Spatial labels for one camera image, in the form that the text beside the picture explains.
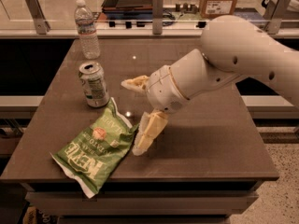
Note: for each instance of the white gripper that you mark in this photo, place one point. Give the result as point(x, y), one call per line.
point(163, 90)

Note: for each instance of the green jalapeno chip bag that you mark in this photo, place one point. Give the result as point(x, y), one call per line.
point(92, 156)

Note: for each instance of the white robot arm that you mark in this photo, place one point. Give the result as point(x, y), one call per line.
point(231, 50)

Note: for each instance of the clear plastic water bottle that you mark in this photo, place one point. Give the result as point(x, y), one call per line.
point(86, 30)

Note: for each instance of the white green soda can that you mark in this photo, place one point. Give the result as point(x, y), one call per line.
point(91, 75)

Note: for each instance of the brown cardboard box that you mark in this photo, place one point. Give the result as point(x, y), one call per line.
point(218, 0)

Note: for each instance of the middle metal rail bracket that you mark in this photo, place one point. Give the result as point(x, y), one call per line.
point(157, 16)

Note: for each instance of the metal rail bracket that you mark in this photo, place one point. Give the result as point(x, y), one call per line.
point(280, 14)
point(157, 16)
point(41, 25)

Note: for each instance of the left metal rail bracket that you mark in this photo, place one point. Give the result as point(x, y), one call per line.
point(41, 25)

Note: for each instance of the right metal rail bracket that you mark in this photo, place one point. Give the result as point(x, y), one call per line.
point(280, 14)

